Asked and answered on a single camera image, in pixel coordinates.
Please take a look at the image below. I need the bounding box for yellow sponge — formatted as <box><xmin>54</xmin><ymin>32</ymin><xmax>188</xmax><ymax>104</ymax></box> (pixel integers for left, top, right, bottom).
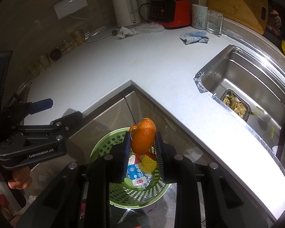
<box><xmin>138</xmin><ymin>155</ymin><xmax>158</xmax><ymax>173</ymax></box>

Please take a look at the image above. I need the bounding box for white paper towel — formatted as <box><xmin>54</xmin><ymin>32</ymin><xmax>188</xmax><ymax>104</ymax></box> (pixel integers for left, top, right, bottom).
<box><xmin>116</xmin><ymin>27</ymin><xmax>139</xmax><ymax>39</ymax></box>

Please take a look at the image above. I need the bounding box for orange tangerine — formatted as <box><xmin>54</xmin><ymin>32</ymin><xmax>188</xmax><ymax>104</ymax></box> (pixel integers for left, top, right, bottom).
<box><xmin>129</xmin><ymin>117</ymin><xmax>156</xmax><ymax>155</ymax></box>

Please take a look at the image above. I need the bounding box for red black blender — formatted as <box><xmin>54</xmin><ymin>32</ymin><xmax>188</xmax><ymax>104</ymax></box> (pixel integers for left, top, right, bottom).
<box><xmin>148</xmin><ymin>0</ymin><xmax>192</xmax><ymax>29</ymax></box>

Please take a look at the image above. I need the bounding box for blue white milk carton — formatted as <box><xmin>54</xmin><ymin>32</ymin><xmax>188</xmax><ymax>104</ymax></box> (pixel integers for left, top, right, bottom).
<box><xmin>127</xmin><ymin>164</ymin><xmax>148</xmax><ymax>187</ymax></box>

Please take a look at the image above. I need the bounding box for amber glass at edge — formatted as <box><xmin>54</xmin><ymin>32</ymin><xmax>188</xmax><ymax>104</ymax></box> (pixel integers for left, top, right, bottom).
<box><xmin>38</xmin><ymin>53</ymin><xmax>51</xmax><ymax>69</ymax></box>

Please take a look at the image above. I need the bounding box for white power cable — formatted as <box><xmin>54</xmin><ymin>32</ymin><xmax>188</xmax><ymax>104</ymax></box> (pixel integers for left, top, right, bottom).
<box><xmin>66</xmin><ymin>14</ymin><xmax>116</xmax><ymax>43</ymax></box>

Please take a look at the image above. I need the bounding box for left hand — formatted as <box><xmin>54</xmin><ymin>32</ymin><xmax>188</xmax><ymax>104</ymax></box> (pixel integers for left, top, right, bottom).
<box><xmin>8</xmin><ymin>167</ymin><xmax>33</xmax><ymax>189</ymax></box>

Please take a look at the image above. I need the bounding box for white electric kettle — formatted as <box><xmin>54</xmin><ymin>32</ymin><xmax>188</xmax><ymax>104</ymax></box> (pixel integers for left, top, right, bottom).
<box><xmin>112</xmin><ymin>0</ymin><xmax>141</xmax><ymax>28</ymax></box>

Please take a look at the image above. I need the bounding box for bamboo cutting board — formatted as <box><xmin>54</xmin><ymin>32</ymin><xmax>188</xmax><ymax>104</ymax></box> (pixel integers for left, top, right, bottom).
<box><xmin>207</xmin><ymin>0</ymin><xmax>268</xmax><ymax>35</ymax></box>

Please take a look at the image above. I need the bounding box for small dark round cup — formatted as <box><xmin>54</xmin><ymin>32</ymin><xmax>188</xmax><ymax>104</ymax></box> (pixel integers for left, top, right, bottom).
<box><xmin>50</xmin><ymin>47</ymin><xmax>62</xmax><ymax>61</ymax></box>

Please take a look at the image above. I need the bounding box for black blender cable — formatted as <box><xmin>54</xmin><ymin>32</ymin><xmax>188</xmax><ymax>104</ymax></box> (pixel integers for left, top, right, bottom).
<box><xmin>138</xmin><ymin>2</ymin><xmax>153</xmax><ymax>23</ymax></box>

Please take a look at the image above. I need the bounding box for white floral ceramic cup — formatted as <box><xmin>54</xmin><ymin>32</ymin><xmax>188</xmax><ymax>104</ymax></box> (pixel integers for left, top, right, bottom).
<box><xmin>192</xmin><ymin>4</ymin><xmax>208</xmax><ymax>30</ymax></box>

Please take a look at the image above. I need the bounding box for stainless steel sink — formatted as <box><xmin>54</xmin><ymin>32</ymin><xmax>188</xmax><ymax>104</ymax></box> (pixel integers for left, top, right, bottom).
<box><xmin>194</xmin><ymin>45</ymin><xmax>285</xmax><ymax>166</ymax></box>

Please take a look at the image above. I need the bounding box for metal food scrap container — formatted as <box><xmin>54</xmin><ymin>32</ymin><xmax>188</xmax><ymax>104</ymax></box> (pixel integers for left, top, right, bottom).
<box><xmin>221</xmin><ymin>89</ymin><xmax>251</xmax><ymax>121</ymax></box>

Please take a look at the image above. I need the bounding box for clear amber glass jar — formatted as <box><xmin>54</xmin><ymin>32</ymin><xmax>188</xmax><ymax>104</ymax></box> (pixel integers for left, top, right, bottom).
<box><xmin>61</xmin><ymin>39</ymin><xmax>77</xmax><ymax>54</ymax></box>

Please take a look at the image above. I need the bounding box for amber ribbed glass cup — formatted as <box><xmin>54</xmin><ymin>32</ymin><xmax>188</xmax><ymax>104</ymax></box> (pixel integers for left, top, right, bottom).
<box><xmin>72</xmin><ymin>29</ymin><xmax>86</xmax><ymax>45</ymax></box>

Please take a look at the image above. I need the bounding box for clear glass mug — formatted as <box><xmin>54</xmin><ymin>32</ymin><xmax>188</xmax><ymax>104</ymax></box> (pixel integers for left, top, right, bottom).
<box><xmin>206</xmin><ymin>10</ymin><xmax>224</xmax><ymax>36</ymax></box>

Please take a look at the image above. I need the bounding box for clear plastic bag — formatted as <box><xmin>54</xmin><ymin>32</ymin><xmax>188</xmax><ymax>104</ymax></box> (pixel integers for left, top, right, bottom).
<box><xmin>134</xmin><ymin>22</ymin><xmax>165</xmax><ymax>33</ymax></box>

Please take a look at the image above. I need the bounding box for green plastic trash basket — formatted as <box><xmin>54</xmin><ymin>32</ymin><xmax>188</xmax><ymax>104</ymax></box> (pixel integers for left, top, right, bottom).
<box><xmin>90</xmin><ymin>127</ymin><xmax>171</xmax><ymax>209</ymax></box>

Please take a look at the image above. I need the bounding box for blue white dish cloth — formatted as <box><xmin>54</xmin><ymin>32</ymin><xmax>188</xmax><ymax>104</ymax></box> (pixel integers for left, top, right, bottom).
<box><xmin>180</xmin><ymin>31</ymin><xmax>209</xmax><ymax>45</ymax></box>

